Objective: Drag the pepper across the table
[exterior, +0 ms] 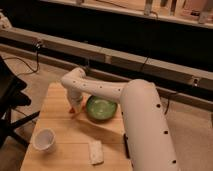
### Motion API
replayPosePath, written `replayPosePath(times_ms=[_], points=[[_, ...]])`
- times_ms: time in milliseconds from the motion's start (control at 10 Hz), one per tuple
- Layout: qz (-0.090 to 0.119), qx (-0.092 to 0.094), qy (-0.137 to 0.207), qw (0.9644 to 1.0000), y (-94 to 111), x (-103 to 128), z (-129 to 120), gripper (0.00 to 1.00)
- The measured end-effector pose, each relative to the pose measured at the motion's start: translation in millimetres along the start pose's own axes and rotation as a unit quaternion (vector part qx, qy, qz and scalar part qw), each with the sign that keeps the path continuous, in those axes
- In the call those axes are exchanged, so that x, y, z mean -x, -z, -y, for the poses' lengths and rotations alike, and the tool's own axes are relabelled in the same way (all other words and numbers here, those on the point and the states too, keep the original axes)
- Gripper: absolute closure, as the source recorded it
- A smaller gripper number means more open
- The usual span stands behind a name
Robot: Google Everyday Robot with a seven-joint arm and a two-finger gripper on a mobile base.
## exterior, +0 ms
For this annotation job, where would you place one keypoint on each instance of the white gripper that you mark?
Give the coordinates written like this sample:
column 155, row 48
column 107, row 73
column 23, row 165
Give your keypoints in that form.
column 75, row 99

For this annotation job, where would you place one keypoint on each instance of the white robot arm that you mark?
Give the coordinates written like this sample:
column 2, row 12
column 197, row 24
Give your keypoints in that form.
column 148, row 137

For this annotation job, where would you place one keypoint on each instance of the green bowl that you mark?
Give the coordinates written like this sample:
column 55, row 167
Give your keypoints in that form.
column 100, row 109

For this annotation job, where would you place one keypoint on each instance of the white paper cup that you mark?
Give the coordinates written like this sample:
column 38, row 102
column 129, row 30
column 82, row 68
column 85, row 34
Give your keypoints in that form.
column 44, row 141

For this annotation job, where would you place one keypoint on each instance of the white folded cloth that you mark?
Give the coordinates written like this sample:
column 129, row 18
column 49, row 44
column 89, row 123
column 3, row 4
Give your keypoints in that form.
column 96, row 152

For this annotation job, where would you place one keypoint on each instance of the black office chair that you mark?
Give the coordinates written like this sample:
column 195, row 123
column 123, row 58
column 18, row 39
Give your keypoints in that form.
column 11, row 96

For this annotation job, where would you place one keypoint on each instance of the long metal rail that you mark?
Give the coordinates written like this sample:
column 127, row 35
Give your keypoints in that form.
column 174, row 72

